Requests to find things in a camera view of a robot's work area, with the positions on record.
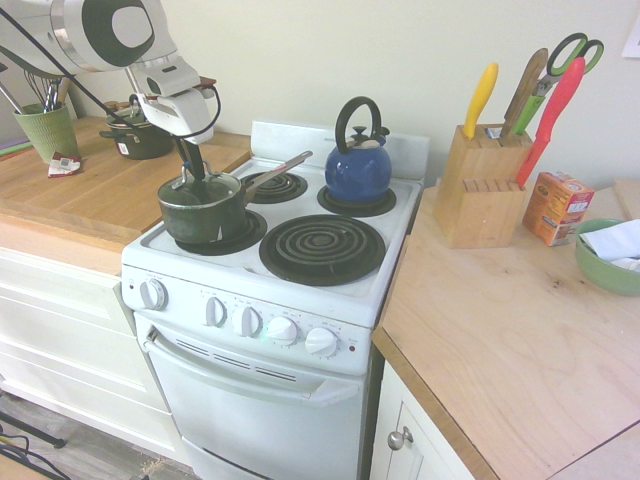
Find white burner knob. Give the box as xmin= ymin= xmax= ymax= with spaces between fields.
xmin=230 ymin=304 xmax=264 ymax=338
xmin=204 ymin=295 xmax=229 ymax=329
xmin=304 ymin=326 xmax=341 ymax=359
xmin=266 ymin=315 xmax=302 ymax=347

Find red snack wrapper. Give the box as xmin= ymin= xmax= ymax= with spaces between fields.
xmin=47 ymin=151 xmax=83 ymax=179

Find black pot with price tag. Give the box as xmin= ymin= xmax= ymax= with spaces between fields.
xmin=98 ymin=115 xmax=176 ymax=161

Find wooden handled knife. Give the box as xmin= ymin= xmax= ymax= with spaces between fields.
xmin=501 ymin=47 xmax=550 ymax=139

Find white cabinet with knob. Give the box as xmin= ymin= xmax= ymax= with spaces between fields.
xmin=369 ymin=358 xmax=482 ymax=480

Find white paper napkin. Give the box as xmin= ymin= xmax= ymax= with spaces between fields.
xmin=582 ymin=219 xmax=640 ymax=274

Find white drawer cabinet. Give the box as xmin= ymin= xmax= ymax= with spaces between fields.
xmin=0 ymin=246 xmax=192 ymax=467

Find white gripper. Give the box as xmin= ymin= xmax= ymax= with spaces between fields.
xmin=130 ymin=89 xmax=217 ymax=189

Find green and black scissors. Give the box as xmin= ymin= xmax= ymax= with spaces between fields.
xmin=510 ymin=32 xmax=606 ymax=137

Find green ribbed utensil holder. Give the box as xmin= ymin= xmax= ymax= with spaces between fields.
xmin=12 ymin=101 xmax=82 ymax=164

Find glass lid with black handle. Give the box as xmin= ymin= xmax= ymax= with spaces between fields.
xmin=104 ymin=94 xmax=152 ymax=129

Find round metal cabinet knob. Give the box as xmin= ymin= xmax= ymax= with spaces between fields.
xmin=387 ymin=425 xmax=416 ymax=452

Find red knife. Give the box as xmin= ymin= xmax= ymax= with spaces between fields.
xmin=515 ymin=56 xmax=587 ymax=191

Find white electric stove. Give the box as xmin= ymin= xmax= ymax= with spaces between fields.
xmin=121 ymin=119 xmax=432 ymax=480

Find white oven door handle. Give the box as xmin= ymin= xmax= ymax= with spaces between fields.
xmin=141 ymin=328 xmax=360 ymax=409

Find dark saucepan with steel handle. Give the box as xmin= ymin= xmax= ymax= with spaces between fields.
xmin=157 ymin=150 xmax=314 ymax=247

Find glass lid with steel handle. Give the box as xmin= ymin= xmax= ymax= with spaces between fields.
xmin=158 ymin=162 xmax=243 ymax=208

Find large brown wooden board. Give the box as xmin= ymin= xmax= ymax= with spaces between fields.
xmin=0 ymin=115 xmax=252 ymax=237

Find large black coil burner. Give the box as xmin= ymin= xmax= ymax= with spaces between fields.
xmin=259 ymin=214 xmax=388 ymax=288

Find orange cardboard box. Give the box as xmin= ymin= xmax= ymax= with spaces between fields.
xmin=521 ymin=171 xmax=597 ymax=248

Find green bowl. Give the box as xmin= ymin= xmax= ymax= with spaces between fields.
xmin=574 ymin=218 xmax=640 ymax=298

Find blue kettle with black handle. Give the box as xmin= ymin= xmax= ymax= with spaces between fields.
xmin=324 ymin=96 xmax=393 ymax=204

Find wooden knife block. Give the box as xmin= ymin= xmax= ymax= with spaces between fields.
xmin=432 ymin=123 xmax=534 ymax=250

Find black wire whisk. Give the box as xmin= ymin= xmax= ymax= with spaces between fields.
xmin=22 ymin=67 xmax=57 ymax=114

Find black tripod leg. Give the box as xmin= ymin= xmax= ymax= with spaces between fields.
xmin=0 ymin=410 xmax=67 ymax=452

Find large white oven knob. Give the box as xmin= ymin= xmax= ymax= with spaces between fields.
xmin=138 ymin=278 xmax=169 ymax=313

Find silver utensil handle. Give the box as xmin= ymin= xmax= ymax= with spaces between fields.
xmin=0 ymin=84 xmax=24 ymax=116

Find yellow knife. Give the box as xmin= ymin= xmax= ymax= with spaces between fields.
xmin=462 ymin=62 xmax=500 ymax=141

